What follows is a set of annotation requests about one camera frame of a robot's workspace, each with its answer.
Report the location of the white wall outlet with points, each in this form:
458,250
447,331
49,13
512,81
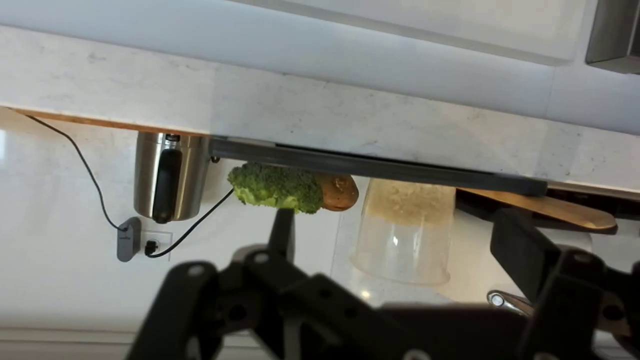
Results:
165,239

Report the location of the stainless steel electric kettle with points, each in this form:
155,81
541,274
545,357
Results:
190,173

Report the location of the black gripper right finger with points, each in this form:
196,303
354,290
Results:
527,250

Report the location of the wooden spatula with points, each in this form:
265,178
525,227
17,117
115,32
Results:
553,208

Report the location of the brown kiwi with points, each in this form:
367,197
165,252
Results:
341,192

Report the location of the green broccoli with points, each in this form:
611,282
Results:
273,187

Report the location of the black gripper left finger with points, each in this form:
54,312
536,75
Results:
281,233

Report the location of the clear plastic cup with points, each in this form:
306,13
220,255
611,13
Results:
407,233

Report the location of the dark power adapter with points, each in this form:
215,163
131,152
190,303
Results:
129,239

